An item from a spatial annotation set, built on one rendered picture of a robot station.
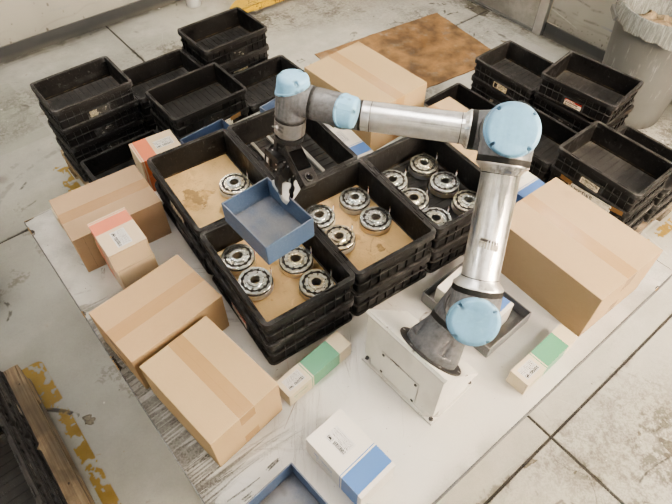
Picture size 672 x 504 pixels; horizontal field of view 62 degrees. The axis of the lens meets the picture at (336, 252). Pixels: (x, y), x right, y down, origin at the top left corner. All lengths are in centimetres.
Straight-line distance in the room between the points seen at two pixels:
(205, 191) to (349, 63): 84
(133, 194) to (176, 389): 75
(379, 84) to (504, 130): 114
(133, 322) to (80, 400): 100
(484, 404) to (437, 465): 23
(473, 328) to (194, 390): 71
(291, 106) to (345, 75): 107
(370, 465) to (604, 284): 83
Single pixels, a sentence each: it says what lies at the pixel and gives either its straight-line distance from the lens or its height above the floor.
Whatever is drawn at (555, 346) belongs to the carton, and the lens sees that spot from 177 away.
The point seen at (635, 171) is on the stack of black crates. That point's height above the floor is 49.
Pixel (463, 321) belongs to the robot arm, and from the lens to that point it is 128.
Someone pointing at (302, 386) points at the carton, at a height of 76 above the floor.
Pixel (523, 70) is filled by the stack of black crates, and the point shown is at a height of 38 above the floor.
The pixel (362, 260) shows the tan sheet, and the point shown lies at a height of 83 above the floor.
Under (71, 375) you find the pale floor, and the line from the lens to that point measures 270.
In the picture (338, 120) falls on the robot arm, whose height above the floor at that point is 141.
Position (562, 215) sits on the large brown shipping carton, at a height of 90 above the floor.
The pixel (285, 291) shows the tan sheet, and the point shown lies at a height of 83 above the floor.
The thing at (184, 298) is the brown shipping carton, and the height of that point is 86.
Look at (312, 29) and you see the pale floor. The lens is 450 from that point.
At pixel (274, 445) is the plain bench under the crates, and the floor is 70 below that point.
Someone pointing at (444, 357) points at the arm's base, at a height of 94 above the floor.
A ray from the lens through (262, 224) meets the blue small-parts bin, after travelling 152.
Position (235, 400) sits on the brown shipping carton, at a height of 86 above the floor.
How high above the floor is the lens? 219
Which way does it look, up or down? 51 degrees down
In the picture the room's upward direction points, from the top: 1 degrees clockwise
